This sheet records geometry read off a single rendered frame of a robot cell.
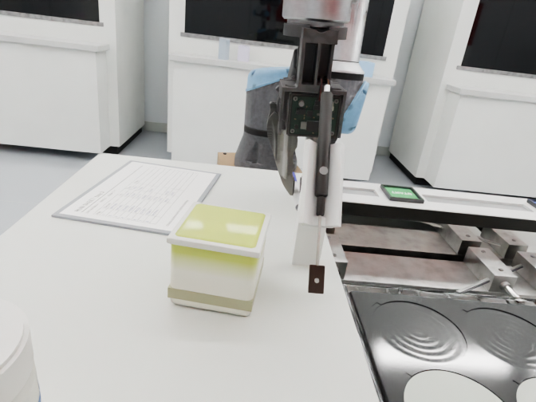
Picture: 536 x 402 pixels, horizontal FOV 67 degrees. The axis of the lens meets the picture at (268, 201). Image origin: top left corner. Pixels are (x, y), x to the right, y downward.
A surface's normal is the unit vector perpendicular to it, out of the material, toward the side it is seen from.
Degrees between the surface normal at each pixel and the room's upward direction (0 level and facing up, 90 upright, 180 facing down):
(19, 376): 90
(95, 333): 0
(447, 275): 0
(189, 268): 90
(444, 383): 0
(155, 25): 90
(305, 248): 90
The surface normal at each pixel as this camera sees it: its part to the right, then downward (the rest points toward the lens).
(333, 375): 0.11, -0.91
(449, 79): 0.02, 0.40
